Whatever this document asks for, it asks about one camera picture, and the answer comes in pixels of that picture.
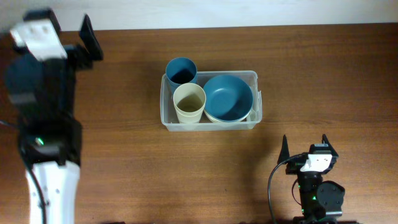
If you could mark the blue cup back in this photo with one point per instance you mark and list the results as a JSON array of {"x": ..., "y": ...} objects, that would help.
[{"x": 170, "y": 87}]

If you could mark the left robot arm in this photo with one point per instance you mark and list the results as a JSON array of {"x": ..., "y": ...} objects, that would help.
[{"x": 41, "y": 83}]

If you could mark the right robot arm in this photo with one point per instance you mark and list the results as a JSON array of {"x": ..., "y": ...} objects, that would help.
[{"x": 320, "y": 200}]

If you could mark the blue cup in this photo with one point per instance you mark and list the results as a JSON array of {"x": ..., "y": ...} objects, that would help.
[
  {"x": 180, "y": 73},
  {"x": 170, "y": 87}
]

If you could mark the blue cup front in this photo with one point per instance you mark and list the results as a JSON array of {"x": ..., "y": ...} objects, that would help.
[{"x": 180, "y": 73}]

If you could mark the cream cup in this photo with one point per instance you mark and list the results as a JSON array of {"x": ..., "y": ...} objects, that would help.
[
  {"x": 189, "y": 99},
  {"x": 186, "y": 118}
]

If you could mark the cream bowl front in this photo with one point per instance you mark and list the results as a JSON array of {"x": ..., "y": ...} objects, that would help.
[{"x": 215, "y": 120}]

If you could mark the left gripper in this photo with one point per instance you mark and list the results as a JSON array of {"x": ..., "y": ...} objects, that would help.
[{"x": 86, "y": 62}]

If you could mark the blue bowl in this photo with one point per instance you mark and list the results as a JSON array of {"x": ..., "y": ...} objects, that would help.
[{"x": 228, "y": 98}]

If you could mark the clear plastic container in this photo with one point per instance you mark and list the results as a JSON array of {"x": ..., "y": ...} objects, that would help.
[{"x": 168, "y": 113}]

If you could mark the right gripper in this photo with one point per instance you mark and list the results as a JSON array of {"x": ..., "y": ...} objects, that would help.
[{"x": 295, "y": 165}]

